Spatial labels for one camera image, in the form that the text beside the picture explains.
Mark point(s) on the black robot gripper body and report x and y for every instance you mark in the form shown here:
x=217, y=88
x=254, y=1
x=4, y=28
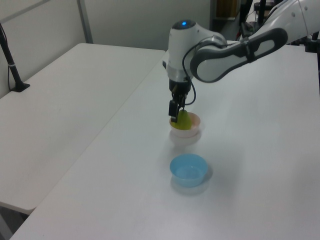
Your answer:
x=178, y=87

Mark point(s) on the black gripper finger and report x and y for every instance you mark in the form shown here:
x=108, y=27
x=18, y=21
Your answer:
x=183, y=101
x=172, y=108

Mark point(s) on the green pear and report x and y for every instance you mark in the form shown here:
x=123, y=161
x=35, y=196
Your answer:
x=184, y=121

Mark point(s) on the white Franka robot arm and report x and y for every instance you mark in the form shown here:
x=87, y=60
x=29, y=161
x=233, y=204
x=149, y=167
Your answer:
x=215, y=62

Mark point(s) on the pink plastic bowl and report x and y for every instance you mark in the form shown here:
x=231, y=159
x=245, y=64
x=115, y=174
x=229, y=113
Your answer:
x=192, y=131

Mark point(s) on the blue plastic bowl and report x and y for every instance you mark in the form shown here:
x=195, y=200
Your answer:
x=188, y=171

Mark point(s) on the black green device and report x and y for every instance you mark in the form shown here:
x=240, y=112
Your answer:
x=248, y=27

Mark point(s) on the white side table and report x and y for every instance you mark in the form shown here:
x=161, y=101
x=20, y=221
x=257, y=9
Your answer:
x=62, y=112

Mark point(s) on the black monitor stand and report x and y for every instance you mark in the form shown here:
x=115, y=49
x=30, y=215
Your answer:
x=262, y=10

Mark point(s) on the black table clamp with pole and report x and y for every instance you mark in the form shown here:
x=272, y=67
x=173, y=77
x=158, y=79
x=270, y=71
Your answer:
x=311, y=43

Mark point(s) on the grey partition post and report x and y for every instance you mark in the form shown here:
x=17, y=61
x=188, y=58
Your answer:
x=85, y=20

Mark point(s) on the black camera pole with base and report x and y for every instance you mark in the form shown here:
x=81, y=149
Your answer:
x=12, y=67

